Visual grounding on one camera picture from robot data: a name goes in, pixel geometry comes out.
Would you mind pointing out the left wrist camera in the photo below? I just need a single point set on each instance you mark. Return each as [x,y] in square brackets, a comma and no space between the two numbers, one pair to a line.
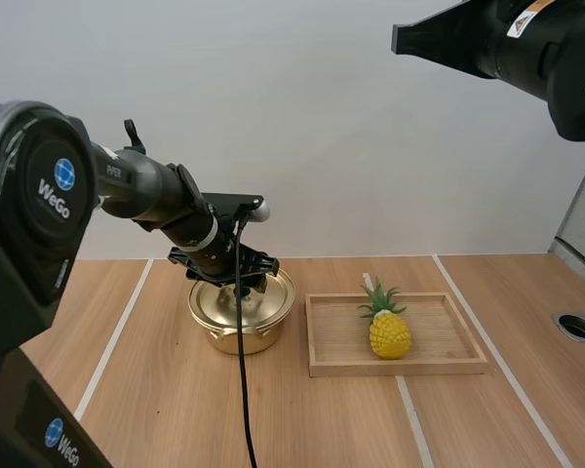
[234,200]

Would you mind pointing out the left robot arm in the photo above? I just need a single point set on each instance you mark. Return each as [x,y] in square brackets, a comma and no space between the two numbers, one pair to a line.
[39,195]

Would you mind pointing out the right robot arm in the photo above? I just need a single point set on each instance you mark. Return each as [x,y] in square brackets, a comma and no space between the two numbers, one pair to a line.
[556,58]

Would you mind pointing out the yellow toy pineapple green crown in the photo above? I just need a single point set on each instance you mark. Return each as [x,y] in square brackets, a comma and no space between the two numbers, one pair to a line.
[391,336]

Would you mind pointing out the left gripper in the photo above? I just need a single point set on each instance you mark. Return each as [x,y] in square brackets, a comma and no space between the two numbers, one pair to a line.
[209,265]

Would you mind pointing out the shallow wooden tray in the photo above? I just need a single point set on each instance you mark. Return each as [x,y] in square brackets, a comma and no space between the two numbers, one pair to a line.
[336,341]

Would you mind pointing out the grey partition panel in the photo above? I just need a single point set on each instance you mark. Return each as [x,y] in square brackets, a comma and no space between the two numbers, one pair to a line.
[582,214]

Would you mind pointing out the gold lid with black knob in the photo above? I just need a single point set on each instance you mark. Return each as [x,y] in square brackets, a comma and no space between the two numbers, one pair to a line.
[273,300]

